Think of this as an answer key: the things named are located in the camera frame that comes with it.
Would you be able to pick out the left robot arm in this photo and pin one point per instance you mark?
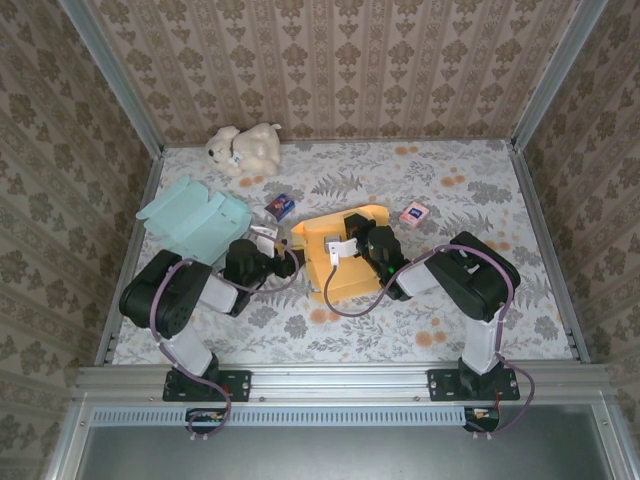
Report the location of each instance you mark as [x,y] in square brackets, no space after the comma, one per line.
[170,295]

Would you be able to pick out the pink tissue pack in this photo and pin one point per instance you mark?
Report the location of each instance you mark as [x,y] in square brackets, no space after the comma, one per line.
[413,215]

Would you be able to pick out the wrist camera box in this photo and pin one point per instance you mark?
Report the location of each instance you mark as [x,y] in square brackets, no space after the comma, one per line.
[264,237]
[340,247]

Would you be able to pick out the cream plush toy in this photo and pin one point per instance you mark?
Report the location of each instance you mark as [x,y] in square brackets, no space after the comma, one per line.
[250,150]

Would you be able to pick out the orange paper box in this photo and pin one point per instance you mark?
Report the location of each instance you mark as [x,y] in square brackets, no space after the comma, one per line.
[345,285]

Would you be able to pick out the teal paper box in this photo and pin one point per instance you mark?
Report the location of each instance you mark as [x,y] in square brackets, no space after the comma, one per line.
[185,220]

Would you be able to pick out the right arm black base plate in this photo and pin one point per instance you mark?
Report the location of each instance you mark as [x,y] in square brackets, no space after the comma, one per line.
[442,385]

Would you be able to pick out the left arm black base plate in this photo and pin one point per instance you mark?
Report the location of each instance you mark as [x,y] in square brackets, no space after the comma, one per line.
[235,385]

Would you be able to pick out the wide aluminium frame beam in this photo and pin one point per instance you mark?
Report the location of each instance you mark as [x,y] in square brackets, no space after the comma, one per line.
[340,382]

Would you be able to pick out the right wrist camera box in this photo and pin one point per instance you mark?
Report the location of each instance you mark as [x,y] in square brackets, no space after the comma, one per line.
[340,247]

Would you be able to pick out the small blue printed box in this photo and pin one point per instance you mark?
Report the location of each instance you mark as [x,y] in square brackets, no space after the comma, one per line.
[280,207]

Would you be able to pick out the black connector box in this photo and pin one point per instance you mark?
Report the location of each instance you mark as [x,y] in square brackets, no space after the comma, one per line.
[482,417]
[207,417]

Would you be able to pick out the floral tablecloth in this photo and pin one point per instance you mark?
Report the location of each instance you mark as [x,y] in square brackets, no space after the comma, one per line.
[350,340]

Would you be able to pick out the aluminium corner post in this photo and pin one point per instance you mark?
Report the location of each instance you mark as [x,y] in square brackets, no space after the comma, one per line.
[115,80]
[560,75]

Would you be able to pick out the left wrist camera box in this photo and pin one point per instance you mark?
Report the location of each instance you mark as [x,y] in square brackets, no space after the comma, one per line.
[264,237]

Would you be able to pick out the aluminium side rail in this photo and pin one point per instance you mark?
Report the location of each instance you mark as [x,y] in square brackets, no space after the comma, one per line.
[145,210]
[545,225]

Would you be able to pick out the grey metal sheet panel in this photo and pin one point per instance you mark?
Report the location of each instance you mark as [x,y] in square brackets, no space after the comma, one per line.
[340,455]

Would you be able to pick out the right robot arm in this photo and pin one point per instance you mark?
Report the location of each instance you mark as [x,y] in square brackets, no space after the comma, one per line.
[480,280]

